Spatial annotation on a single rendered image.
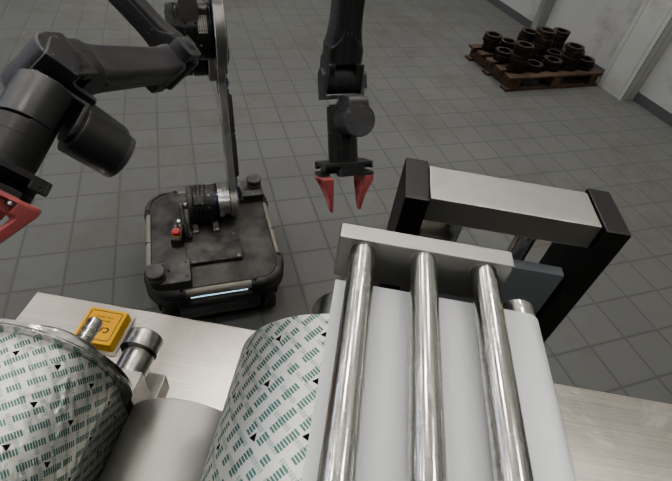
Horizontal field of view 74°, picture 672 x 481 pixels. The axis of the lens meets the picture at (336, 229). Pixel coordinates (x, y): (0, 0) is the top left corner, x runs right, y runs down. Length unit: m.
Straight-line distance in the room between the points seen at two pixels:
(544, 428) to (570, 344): 2.08
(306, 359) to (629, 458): 0.77
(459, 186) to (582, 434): 0.67
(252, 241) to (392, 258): 1.69
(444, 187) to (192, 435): 0.29
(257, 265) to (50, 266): 0.97
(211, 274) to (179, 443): 1.42
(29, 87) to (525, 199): 0.47
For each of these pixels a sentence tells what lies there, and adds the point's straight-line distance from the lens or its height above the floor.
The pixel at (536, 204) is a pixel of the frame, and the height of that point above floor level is 1.44.
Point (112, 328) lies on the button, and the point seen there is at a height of 0.92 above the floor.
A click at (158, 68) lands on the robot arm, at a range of 0.83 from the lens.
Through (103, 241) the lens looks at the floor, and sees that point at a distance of 2.39.
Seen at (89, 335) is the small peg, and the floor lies 1.26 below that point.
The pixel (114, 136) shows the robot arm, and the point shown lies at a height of 1.33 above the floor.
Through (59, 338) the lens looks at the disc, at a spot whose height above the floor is 1.31.
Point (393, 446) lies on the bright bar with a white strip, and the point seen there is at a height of 1.44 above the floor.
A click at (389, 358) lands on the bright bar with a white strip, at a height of 1.44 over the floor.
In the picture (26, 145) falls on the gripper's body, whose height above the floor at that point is 1.36.
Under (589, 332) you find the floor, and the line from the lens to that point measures 2.42.
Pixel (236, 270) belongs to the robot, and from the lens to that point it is 1.83.
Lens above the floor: 1.63
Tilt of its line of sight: 44 degrees down
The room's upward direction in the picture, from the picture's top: 9 degrees clockwise
